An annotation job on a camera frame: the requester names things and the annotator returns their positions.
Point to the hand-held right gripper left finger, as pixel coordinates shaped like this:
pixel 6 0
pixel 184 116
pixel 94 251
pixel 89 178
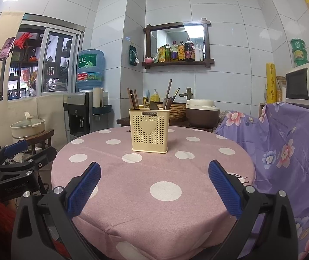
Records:
pixel 85 187

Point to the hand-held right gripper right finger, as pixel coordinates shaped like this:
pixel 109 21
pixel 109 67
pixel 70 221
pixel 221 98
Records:
pixel 225 189

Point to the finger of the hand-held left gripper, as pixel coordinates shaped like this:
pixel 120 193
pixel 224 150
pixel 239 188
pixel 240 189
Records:
pixel 46 155
pixel 16 147

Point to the cream perforated utensil holder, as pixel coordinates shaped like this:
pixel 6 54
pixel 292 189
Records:
pixel 149 138

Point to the black gold-tipped chopstick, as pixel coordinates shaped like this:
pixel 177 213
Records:
pixel 175 93

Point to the dark wooden stool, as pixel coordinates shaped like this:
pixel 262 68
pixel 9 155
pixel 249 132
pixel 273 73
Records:
pixel 44 135

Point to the cream pot with glass lid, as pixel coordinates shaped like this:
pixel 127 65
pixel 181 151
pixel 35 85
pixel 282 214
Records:
pixel 28 130

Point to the water dispenser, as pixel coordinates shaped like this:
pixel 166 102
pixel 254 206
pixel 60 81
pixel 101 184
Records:
pixel 77 119

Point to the pink polka dot tablecloth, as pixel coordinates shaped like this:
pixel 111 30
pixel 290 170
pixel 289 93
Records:
pixel 143 208

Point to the purple floral cloth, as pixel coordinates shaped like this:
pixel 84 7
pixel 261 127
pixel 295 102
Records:
pixel 287 173

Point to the dark blue cup holder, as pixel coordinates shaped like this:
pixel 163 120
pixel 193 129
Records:
pixel 104 110

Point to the dark wooden counter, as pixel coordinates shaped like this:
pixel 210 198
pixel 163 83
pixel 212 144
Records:
pixel 123 121

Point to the white paper cup stack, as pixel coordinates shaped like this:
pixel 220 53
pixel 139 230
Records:
pixel 97 97

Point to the brown and cream rice cooker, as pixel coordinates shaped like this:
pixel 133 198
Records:
pixel 202 115

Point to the light wooden cabinet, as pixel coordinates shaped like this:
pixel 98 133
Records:
pixel 261 111

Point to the woven basket basin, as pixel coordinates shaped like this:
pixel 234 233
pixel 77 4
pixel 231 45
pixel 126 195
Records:
pixel 177 113

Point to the sliding window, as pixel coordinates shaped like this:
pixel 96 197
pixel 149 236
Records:
pixel 56 59

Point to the blue water jug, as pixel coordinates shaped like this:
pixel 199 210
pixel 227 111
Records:
pixel 90 67

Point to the smartphone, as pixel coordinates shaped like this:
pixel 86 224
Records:
pixel 6 48

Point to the bronze faucet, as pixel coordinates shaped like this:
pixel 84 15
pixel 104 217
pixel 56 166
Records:
pixel 188 93

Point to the red artificial flower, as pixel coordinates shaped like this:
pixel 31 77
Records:
pixel 23 39

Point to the yellow soap pump bottle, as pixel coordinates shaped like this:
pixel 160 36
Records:
pixel 155 97

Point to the glass storage jar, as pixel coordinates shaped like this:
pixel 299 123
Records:
pixel 280 89

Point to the yellow patterned roll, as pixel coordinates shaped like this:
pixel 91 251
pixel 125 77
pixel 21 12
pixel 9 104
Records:
pixel 270 82

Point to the white microwave oven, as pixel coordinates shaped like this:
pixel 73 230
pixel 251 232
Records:
pixel 297 84

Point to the green packet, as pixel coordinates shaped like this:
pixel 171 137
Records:
pixel 133 55

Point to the wooden framed mirror shelf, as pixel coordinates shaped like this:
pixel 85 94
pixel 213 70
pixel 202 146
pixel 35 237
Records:
pixel 176 62

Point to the white plastic bottle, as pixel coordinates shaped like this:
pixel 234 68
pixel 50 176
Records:
pixel 197 54
pixel 201 54

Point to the small pink pot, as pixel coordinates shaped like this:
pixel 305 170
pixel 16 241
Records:
pixel 149 60

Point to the dark soy sauce bottle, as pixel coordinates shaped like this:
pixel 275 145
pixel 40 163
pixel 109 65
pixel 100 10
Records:
pixel 189 52

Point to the yellow label bottle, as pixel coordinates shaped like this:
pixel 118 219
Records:
pixel 181 52

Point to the oil bottle with red cap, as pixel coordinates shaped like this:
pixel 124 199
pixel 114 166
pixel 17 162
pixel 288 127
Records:
pixel 174 54

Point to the green bottle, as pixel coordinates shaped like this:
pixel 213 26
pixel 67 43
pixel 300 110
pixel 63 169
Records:
pixel 168 54

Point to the green instant noodle cup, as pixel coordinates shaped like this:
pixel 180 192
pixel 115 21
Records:
pixel 301 62
pixel 298 44
pixel 300 54

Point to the yellow green refill pouch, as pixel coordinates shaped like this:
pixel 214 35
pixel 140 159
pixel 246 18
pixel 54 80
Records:
pixel 161 55

